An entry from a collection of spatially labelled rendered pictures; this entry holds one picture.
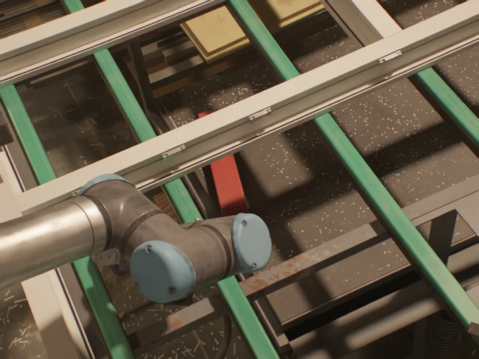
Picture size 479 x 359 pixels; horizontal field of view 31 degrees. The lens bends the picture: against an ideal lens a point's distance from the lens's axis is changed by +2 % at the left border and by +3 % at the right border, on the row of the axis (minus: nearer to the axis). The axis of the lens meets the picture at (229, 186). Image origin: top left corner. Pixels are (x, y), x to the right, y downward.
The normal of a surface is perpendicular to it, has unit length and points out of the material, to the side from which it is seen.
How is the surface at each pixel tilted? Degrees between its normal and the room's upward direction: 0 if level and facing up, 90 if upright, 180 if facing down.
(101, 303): 0
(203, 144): 90
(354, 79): 90
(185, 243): 32
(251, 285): 0
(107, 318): 0
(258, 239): 59
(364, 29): 90
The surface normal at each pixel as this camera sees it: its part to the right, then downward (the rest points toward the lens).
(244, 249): 0.77, -0.15
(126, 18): 0.43, 0.70
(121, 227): -0.49, -0.09
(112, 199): 0.36, -0.70
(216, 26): -0.10, -0.59
